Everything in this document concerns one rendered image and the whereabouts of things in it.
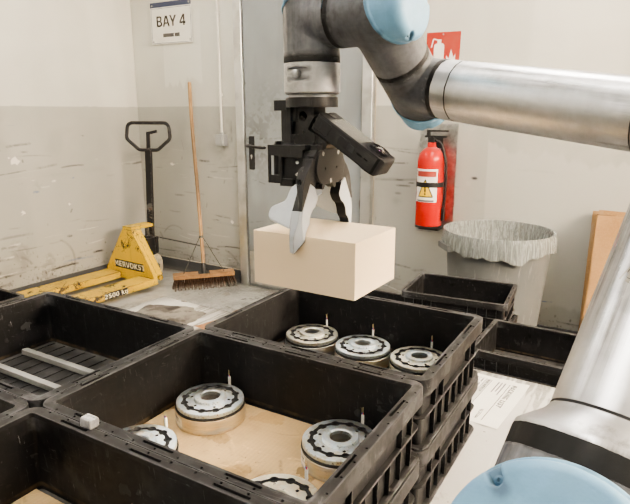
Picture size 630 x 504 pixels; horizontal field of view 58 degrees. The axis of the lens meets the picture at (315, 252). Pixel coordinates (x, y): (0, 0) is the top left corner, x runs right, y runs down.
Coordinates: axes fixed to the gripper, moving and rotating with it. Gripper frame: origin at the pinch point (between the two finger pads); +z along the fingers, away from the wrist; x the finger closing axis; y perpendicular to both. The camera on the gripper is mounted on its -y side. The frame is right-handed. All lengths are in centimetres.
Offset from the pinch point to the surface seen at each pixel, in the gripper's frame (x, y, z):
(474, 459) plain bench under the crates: -21.1, -17.2, 40.1
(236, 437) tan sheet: 11.5, 8.0, 27.0
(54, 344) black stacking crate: 5, 61, 27
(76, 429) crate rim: 32.2, 13.7, 17.0
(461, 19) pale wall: -261, 70, -69
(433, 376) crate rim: -2.4, -15.8, 17.2
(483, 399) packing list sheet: -43, -12, 40
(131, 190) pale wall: -248, 336, 42
